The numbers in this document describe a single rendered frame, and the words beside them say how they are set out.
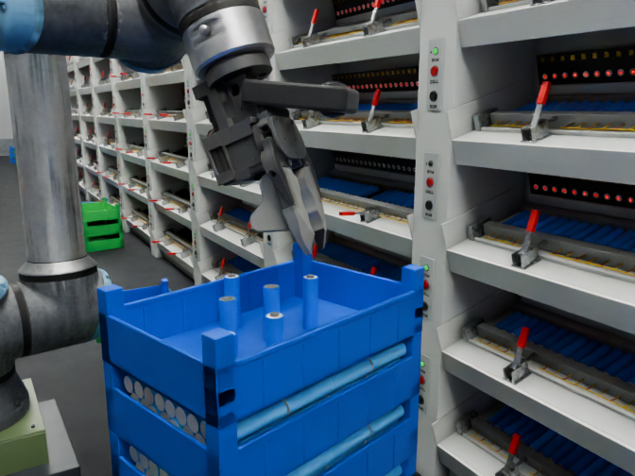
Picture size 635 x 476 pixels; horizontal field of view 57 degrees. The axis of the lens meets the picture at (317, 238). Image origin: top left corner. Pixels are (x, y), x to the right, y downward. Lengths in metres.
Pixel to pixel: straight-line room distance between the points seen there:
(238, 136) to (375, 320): 0.24
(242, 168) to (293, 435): 0.27
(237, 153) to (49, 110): 0.68
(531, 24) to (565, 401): 0.57
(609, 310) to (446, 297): 0.33
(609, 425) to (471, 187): 0.45
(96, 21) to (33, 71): 0.55
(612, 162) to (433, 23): 0.42
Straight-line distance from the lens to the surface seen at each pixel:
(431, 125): 1.10
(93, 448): 1.47
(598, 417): 0.98
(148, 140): 2.97
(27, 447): 1.31
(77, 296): 1.27
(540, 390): 1.03
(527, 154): 0.95
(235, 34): 0.62
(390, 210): 1.28
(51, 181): 1.25
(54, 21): 0.70
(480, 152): 1.01
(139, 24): 0.73
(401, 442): 0.74
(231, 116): 0.64
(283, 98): 0.60
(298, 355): 0.55
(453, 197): 1.08
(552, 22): 0.94
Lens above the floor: 0.74
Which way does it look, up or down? 13 degrees down
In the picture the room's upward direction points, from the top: straight up
